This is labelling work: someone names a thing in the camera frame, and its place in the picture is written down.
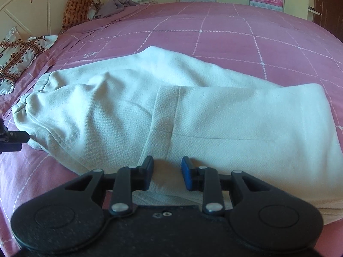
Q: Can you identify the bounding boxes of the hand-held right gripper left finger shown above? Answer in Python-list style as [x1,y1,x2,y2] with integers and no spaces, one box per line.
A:
[62,155,154,217]

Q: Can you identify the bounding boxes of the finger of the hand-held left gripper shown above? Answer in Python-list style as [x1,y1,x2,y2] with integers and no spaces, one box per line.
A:
[0,118,30,143]
[0,143,23,154]

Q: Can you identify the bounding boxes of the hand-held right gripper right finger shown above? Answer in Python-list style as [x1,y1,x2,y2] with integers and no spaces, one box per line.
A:
[181,156,277,216]

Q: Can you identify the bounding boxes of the white pants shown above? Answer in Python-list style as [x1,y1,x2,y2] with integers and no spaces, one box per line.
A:
[12,45,343,225]

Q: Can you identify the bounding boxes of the white brown patterned pillow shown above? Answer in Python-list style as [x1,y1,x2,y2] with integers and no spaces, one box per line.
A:
[0,27,58,96]

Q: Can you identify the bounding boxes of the cream wooden headboard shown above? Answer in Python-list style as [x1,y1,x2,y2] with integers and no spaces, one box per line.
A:
[0,0,127,44]

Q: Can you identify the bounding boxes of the orange patterned pillow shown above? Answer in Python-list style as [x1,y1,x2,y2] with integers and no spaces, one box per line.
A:
[62,0,104,31]

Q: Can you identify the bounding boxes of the pink pillow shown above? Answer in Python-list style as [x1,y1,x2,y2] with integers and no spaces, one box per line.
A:
[58,4,151,42]

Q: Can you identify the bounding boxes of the pink checked bed sheet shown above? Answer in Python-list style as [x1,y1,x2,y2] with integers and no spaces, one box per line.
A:
[0,2,343,250]

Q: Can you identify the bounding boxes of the grey crumpled cloth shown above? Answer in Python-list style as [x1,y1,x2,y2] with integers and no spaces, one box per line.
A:
[96,0,140,20]

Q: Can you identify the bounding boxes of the brown wooden door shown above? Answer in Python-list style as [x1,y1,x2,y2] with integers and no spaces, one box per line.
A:
[312,0,342,36]

